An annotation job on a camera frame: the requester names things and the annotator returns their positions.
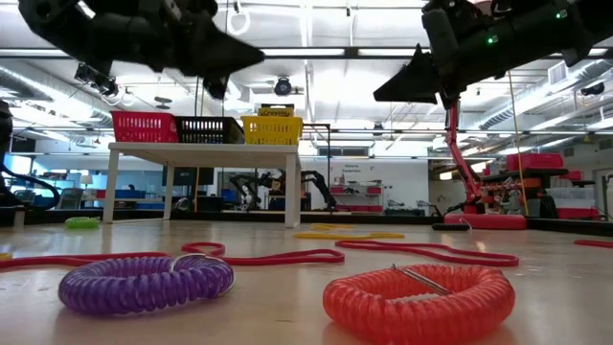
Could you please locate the yellow green crayon box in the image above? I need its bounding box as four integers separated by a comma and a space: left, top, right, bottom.
257, 103, 297, 119

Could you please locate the yellow plastic basket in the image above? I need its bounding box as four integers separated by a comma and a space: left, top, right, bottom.
240, 115, 304, 147

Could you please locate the grey office chair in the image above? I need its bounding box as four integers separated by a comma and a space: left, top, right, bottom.
54, 187, 86, 211

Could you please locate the large red storage bin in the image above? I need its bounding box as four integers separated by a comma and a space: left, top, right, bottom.
505, 152, 565, 173

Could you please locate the red plastic basket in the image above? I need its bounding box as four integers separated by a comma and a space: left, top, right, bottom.
110, 110, 179, 144

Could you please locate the black plastic basket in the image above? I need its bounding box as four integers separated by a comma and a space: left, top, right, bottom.
174, 116, 246, 145

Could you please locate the white perforated metal shelf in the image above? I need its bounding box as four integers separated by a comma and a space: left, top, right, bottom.
102, 142, 303, 229

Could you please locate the green coil wristband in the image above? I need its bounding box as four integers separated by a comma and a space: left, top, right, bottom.
64, 216, 102, 230

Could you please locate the rack of red bins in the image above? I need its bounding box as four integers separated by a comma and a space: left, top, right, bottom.
334, 184, 384, 213

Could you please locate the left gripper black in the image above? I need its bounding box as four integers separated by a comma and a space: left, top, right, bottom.
90, 0, 265, 101

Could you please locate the black overhead camera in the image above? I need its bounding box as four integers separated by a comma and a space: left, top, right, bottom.
273, 76, 294, 98

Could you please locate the low red storage bin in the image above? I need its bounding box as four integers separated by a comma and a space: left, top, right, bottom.
556, 207, 601, 221

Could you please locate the black ceiling spotlight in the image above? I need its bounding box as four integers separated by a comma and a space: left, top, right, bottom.
73, 61, 121, 98

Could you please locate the white storage box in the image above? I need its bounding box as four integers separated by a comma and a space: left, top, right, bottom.
545, 186, 596, 210

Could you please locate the white vent grille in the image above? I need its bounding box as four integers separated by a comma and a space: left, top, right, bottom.
547, 59, 570, 86

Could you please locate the white hanging ring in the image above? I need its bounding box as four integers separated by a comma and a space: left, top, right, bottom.
227, 8, 252, 37

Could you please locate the large red rubber band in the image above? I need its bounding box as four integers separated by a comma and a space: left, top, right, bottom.
334, 239, 520, 268

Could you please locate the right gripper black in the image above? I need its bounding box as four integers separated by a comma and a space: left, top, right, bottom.
373, 0, 576, 111

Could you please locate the black monitor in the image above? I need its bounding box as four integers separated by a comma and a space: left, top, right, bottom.
161, 165, 216, 188

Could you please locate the black curved cable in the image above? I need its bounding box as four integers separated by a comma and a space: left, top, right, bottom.
0, 162, 61, 211

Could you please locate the black coil wristband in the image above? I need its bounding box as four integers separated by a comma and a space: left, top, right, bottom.
430, 222, 473, 233

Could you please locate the red desk lamp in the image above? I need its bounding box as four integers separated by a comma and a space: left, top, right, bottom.
443, 95, 528, 231

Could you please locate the black dome ceiling light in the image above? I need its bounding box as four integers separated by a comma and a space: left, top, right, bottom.
579, 81, 606, 97

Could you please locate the purple coil wristband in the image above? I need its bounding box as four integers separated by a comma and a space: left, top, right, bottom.
57, 253, 237, 316

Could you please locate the yellow pole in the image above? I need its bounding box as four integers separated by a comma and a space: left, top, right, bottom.
507, 71, 529, 217

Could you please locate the black equipment rack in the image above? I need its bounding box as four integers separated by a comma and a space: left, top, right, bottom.
480, 167, 571, 218

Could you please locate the orange coil wristband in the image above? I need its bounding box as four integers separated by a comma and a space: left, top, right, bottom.
322, 263, 517, 345

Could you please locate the black overhead rig beam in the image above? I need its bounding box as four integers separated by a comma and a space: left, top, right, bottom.
0, 46, 613, 60

